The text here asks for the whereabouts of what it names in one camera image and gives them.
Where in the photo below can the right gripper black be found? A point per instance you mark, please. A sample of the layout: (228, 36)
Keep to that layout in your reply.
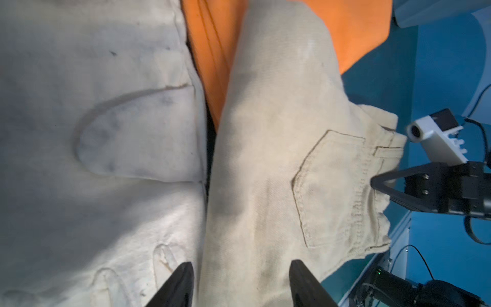
(462, 190)

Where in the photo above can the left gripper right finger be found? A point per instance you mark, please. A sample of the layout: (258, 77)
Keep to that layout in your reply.
(306, 290)

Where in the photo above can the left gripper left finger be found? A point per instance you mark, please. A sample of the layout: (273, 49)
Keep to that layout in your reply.
(178, 290)

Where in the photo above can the khaki pants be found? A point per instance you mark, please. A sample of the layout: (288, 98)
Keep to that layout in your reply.
(292, 164)

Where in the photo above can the orange pants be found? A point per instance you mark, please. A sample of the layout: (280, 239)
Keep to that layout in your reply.
(357, 27)

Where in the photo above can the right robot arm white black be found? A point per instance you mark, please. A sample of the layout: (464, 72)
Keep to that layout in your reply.
(391, 290)

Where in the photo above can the cream folded shorts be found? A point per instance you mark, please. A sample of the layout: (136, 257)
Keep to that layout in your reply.
(103, 152)

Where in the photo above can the aluminium front rail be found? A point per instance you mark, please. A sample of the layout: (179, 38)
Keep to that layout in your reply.
(344, 282)

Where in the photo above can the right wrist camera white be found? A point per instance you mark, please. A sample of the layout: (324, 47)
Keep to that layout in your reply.
(437, 134)

